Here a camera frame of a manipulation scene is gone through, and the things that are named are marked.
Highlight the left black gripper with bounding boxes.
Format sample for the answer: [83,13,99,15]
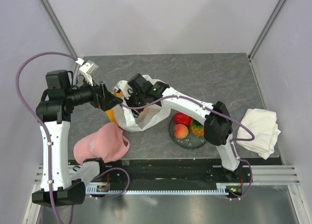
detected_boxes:
[65,74,122,111]

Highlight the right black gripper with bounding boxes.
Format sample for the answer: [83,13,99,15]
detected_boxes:
[120,88,147,118]

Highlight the white plastic bag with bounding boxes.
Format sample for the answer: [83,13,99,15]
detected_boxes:
[113,75,171,132]

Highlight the fake red bell pepper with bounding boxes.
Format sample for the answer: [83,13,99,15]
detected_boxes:
[174,112,192,127]

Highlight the fake peach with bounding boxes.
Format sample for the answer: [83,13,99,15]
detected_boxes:
[173,124,189,139]

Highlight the fake fruit green leaves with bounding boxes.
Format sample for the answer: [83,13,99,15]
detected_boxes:
[190,119,204,137]

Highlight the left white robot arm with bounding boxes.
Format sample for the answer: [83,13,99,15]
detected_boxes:
[32,70,128,206]

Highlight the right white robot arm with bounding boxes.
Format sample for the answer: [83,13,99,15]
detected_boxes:
[120,74,242,182]

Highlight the orange cloth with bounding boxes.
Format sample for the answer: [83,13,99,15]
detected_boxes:
[106,91,123,127]

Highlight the pink cap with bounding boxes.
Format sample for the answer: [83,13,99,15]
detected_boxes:
[73,122,130,164]

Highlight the blue ceramic plate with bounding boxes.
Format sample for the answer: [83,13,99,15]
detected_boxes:
[169,117,207,149]

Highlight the white folded towel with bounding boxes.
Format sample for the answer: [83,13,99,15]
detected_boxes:
[236,109,281,160]

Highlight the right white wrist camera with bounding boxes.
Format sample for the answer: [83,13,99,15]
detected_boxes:
[112,80,135,99]

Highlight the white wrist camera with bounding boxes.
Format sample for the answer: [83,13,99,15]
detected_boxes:
[75,58,98,86]
[112,80,135,99]

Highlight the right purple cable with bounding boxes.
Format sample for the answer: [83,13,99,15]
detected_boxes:
[119,96,255,200]

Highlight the purple cable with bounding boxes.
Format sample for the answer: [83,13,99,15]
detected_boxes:
[16,51,131,224]
[119,96,255,200]

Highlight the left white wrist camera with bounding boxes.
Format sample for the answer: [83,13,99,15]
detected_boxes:
[75,58,98,86]

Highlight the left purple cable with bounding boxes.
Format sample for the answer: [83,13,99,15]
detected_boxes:
[16,51,131,224]

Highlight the slotted cable duct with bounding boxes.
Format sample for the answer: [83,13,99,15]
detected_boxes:
[86,185,229,195]

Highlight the left aluminium frame post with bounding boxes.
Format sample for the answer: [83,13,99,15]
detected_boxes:
[39,0,78,56]

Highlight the aluminium frame post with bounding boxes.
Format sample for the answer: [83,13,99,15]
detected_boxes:
[248,0,287,62]
[39,0,78,56]

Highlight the right aluminium frame post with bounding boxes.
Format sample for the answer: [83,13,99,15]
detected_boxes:
[248,0,287,62]

